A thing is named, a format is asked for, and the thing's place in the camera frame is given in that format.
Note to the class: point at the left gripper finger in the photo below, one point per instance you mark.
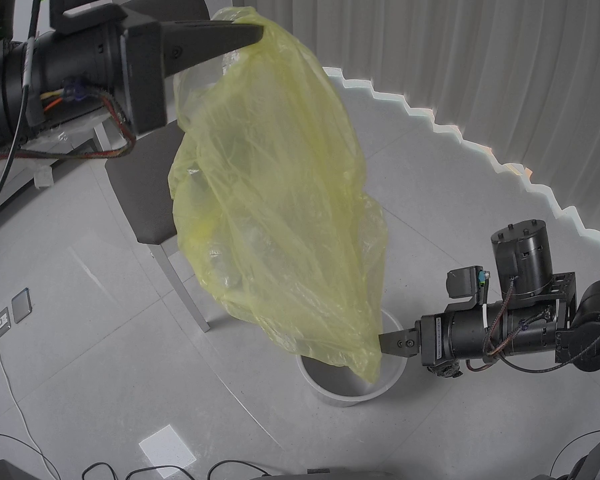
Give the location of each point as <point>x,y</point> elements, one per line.
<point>195,48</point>

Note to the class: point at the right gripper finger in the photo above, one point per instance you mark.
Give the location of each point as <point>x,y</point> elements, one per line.
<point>405,343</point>

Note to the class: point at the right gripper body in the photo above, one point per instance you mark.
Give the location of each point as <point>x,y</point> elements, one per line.
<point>455,338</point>

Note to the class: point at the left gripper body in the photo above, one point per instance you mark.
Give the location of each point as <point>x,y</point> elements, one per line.
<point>90,63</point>

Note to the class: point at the yellow plastic bag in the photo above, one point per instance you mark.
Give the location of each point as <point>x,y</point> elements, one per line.
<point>280,193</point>

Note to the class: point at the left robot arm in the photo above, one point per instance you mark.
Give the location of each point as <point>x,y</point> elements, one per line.
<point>5,93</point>

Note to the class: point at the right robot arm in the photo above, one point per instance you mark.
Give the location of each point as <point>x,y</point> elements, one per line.
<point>595,328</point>

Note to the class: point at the white trash bin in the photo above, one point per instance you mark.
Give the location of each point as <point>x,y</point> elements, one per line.
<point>340,393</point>

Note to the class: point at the grey chair with white legs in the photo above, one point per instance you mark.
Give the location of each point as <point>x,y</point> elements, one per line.
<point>140,193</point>

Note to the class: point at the white curtain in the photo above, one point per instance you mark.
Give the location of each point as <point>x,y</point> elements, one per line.
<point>430,43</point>

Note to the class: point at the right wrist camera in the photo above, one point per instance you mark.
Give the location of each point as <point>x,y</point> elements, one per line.
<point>462,283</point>

